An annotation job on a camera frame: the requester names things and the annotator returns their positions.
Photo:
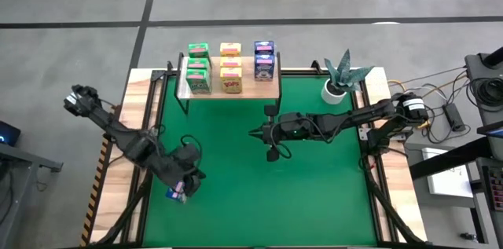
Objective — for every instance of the yellow Corn Pops cereal box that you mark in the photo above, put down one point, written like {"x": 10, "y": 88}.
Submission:
{"x": 230, "y": 61}
{"x": 230, "y": 48}
{"x": 231, "y": 81}

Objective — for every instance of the tablet with blue screen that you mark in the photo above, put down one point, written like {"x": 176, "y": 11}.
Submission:
{"x": 491, "y": 130}

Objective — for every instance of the wooden shelf with black frame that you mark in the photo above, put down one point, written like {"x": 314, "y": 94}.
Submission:
{"x": 248, "y": 84}

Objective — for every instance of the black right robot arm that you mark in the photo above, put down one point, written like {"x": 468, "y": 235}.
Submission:
{"x": 361, "y": 113}

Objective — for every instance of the small black object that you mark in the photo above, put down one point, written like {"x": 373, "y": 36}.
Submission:
{"x": 467, "y": 236}

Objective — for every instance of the green Apple Jacks cereal box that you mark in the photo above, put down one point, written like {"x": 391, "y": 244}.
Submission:
{"x": 198, "y": 63}
{"x": 198, "y": 49}
{"x": 199, "y": 82}

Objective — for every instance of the black stand beam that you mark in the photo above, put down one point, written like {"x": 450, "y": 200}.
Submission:
{"x": 448, "y": 161}

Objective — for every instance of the green felt mat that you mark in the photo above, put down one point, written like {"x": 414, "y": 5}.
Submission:
{"x": 267, "y": 209}

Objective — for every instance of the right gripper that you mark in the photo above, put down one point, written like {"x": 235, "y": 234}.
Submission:
{"x": 294, "y": 127}

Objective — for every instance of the grey equipment cart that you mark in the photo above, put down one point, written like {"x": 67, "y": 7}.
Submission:
{"x": 477, "y": 66}

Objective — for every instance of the white board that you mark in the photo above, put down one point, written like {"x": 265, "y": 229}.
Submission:
{"x": 448, "y": 178}

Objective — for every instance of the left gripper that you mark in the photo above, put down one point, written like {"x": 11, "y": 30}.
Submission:
{"x": 177, "y": 164}

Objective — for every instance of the snake plant in white pot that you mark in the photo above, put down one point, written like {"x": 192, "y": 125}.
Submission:
{"x": 342, "y": 71}

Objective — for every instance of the grey metal desk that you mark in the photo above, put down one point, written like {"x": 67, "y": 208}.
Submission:
{"x": 23, "y": 158}

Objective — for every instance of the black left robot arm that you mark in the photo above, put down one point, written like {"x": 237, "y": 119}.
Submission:
{"x": 102, "y": 121}

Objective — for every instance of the keyboard with coloured keys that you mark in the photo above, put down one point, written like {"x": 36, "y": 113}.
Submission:
{"x": 496, "y": 188}

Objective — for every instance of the black power adapter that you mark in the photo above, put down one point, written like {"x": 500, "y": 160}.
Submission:
{"x": 454, "y": 117}

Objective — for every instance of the blue cereal box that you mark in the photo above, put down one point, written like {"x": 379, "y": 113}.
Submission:
{"x": 264, "y": 67}
{"x": 175, "y": 195}
{"x": 263, "y": 46}

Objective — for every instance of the yellow black hazard tape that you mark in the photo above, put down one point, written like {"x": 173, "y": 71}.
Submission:
{"x": 94, "y": 198}

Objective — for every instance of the black frame bracket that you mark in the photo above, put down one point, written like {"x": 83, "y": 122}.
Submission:
{"x": 169, "y": 67}
{"x": 315, "y": 65}

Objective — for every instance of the black device with blue light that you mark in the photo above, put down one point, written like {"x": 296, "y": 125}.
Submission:
{"x": 8, "y": 133}

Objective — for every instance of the black aluminium table frame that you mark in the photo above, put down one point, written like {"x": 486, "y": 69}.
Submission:
{"x": 298, "y": 72}

